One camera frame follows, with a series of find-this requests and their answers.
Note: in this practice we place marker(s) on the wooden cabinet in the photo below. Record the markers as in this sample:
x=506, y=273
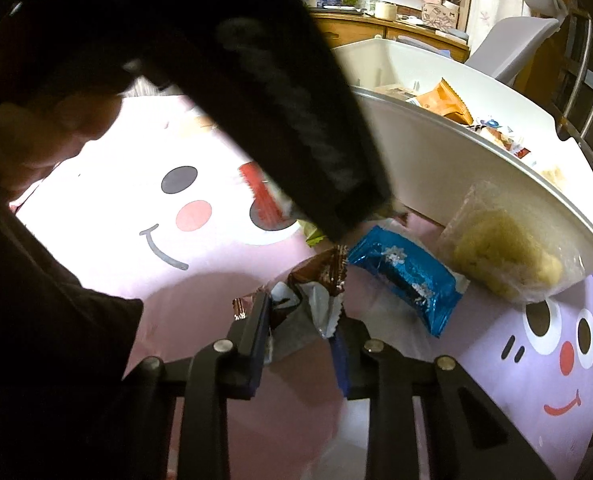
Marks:
x=376, y=27

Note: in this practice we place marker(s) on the clear packet of yellow puffs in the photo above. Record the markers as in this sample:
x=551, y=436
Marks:
x=506, y=255

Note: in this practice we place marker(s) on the orange snack packet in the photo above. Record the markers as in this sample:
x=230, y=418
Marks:
x=444, y=102

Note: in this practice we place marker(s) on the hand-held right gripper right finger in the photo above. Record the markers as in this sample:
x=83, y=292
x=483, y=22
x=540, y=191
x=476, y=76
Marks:
x=339, y=367

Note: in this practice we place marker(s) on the clear noodle snack packet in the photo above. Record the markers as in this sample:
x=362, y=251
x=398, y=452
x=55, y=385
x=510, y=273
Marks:
x=552, y=176

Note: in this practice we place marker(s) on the yellow-green snack packet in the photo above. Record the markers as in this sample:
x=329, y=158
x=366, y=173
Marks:
x=314, y=234

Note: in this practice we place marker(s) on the red-white cake packet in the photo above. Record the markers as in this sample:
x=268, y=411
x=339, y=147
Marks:
x=508, y=145

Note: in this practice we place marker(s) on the person's left forearm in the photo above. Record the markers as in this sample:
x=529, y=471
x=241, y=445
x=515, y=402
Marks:
x=41, y=335

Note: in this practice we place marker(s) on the blue snack packet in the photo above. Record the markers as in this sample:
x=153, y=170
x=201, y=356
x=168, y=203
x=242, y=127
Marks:
x=406, y=275

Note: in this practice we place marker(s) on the white office chair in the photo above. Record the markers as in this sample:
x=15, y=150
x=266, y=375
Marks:
x=513, y=40

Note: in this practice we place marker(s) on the white plastic bin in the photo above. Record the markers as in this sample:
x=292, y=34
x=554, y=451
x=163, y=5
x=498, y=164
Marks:
x=451, y=175

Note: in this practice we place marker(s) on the beige snack packet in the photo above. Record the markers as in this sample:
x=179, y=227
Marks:
x=396, y=91

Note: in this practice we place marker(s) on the small brown snack packet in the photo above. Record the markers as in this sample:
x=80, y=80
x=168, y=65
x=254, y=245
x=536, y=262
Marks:
x=240, y=308

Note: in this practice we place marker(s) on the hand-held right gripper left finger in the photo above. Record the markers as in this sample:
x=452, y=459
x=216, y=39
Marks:
x=254, y=340

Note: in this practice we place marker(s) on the person's left hand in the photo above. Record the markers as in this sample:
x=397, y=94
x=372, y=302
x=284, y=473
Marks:
x=41, y=140

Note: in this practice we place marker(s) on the pink gift box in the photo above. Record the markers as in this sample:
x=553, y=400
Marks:
x=439, y=10

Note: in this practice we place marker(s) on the red-white striped snack packet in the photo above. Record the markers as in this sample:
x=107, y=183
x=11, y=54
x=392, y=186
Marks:
x=264, y=195

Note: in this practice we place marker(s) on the blue-white snack packet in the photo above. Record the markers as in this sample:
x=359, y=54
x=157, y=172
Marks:
x=487, y=124

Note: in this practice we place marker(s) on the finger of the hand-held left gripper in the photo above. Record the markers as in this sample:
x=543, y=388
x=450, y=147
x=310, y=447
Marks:
x=286, y=125

